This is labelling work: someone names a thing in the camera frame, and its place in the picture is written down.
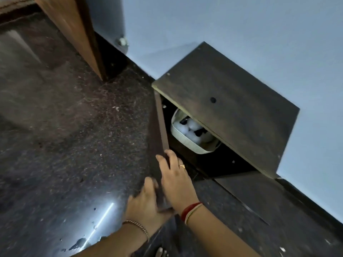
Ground gold chain bracelet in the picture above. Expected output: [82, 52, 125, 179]
[122, 220, 150, 243]

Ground white and black cloth items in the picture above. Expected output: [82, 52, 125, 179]
[179, 118, 215, 144]

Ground dark wooden cabinet door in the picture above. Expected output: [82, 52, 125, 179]
[147, 88, 176, 213]

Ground person's left hand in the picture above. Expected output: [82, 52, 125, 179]
[125, 177, 175, 231]

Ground dark wooden cabinet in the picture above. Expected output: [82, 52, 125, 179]
[152, 41, 300, 225]

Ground person's right forearm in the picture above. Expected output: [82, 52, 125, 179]
[185, 204, 262, 257]

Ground red and yellow thread bracelet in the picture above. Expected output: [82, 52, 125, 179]
[180, 202, 204, 226]

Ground person's right hand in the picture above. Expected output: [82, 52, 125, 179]
[155, 149, 200, 212]

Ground brown wooden room door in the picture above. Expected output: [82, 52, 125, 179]
[33, 0, 108, 81]

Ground person's left forearm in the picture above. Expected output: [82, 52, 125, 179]
[70, 221, 150, 257]

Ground white plastic basket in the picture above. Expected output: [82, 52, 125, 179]
[170, 108, 222, 155]

